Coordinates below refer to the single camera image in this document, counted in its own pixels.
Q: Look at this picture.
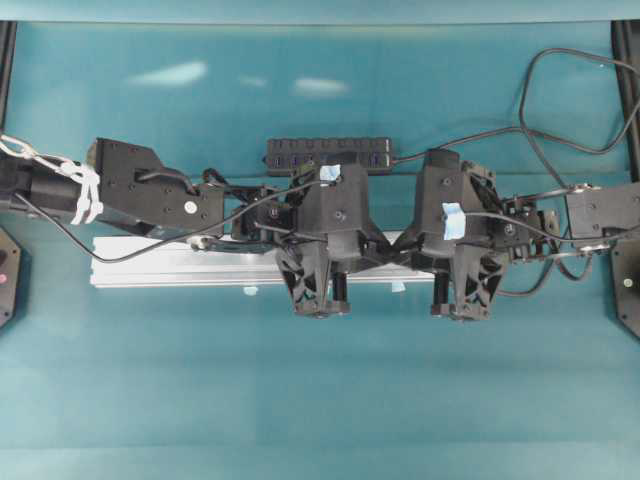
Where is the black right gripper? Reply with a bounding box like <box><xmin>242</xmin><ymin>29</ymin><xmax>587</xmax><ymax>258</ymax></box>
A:
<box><xmin>394</xmin><ymin>158</ymin><xmax>560</xmax><ymax>321</ymax></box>

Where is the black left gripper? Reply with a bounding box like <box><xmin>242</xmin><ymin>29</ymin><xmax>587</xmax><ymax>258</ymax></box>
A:
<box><xmin>232</xmin><ymin>166</ymin><xmax>398</xmax><ymax>318</ymax></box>

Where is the black USB cable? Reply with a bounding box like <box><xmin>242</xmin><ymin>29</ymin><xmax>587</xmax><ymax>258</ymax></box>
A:
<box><xmin>189</xmin><ymin>47</ymin><xmax>640</xmax><ymax>281</ymax></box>

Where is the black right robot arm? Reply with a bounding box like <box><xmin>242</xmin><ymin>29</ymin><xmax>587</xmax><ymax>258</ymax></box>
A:
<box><xmin>393</xmin><ymin>149</ymin><xmax>639</xmax><ymax>321</ymax></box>

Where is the black right camera cable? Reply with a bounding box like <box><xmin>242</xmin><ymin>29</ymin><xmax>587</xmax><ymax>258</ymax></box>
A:
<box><xmin>462</xmin><ymin>209</ymin><xmax>596</xmax><ymax>296</ymax></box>

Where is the black camera cable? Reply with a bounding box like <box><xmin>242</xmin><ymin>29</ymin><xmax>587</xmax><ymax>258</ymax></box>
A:
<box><xmin>462</xmin><ymin>209</ymin><xmax>596</xmax><ymax>296</ymax></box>
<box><xmin>9</xmin><ymin>174</ymin><xmax>331</xmax><ymax>264</ymax></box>

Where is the black left camera cable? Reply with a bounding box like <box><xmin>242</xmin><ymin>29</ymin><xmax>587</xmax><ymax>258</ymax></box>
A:
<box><xmin>9</xmin><ymin>174</ymin><xmax>331</xmax><ymax>264</ymax></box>

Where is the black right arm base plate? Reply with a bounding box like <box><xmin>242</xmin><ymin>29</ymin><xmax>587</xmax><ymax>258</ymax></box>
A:
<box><xmin>610</xmin><ymin>240</ymin><xmax>640</xmax><ymax>339</ymax></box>

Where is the silver aluminium extrusion rail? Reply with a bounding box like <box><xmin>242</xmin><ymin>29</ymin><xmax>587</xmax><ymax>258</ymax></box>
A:
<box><xmin>89</xmin><ymin>236</ymin><xmax>434</xmax><ymax>292</ymax></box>

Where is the black frame rail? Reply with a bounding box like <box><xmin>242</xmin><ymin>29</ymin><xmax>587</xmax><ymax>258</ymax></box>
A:
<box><xmin>611</xmin><ymin>19</ymin><xmax>639</xmax><ymax>182</ymax></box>

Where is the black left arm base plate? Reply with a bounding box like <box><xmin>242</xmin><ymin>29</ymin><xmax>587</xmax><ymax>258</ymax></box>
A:
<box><xmin>0</xmin><ymin>228</ymin><xmax>22</xmax><ymax>327</ymax></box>

